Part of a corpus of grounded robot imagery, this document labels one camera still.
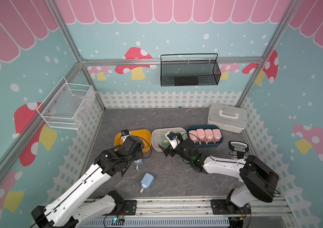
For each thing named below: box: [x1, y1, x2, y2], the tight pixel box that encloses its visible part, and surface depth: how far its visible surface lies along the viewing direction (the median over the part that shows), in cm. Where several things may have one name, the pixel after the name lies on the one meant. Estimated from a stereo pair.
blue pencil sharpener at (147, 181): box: [139, 172, 155, 193], surface depth 79 cm
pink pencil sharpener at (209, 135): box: [204, 128, 215, 144], surface depth 97 cm
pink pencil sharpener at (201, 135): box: [196, 128, 207, 145], surface depth 99 cm
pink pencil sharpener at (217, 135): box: [211, 128, 222, 143], surface depth 98 cm
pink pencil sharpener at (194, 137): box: [188, 130, 199, 144], surface depth 98 cm
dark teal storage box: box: [186, 124, 224, 148], surface depth 99 cm
